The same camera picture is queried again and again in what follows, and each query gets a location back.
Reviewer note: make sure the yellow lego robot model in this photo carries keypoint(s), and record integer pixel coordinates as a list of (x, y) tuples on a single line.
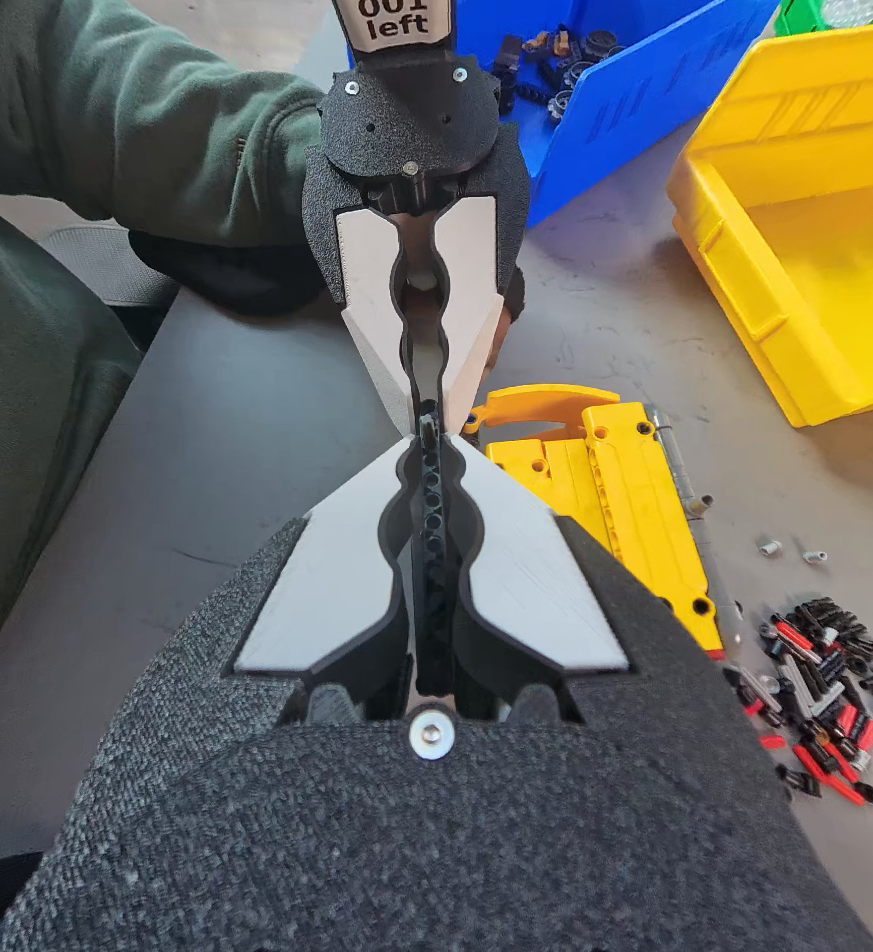
[(630, 506)]

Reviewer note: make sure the blue plastic bin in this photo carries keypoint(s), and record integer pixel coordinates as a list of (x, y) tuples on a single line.
[(667, 74)]

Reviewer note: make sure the person's left forearm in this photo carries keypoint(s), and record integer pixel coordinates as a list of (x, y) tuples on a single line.
[(146, 111)]

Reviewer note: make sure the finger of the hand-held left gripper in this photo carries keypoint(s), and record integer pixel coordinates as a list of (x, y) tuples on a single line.
[(470, 282), (366, 282)]

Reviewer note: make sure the yellow plastic bin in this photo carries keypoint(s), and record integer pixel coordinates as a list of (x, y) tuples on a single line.
[(816, 297)]

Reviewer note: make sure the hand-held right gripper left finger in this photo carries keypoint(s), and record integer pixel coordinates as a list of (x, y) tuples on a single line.
[(317, 595)]

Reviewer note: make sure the pile of dark lego parts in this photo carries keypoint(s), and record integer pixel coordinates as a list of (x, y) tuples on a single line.
[(570, 67)]

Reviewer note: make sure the bubble wrap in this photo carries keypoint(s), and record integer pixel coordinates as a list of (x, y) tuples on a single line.
[(849, 11)]

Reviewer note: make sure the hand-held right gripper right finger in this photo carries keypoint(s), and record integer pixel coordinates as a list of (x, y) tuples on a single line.
[(541, 595)]

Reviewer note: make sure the black lego beam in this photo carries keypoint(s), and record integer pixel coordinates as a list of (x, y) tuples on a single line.
[(430, 491)]

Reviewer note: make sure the person's left hand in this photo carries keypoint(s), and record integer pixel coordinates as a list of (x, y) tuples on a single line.
[(502, 338)]

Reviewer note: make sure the green plastic bin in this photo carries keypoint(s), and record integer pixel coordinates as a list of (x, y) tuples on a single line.
[(793, 18)]

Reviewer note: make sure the pile of small lego pins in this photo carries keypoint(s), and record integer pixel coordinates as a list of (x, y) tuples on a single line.
[(816, 684)]

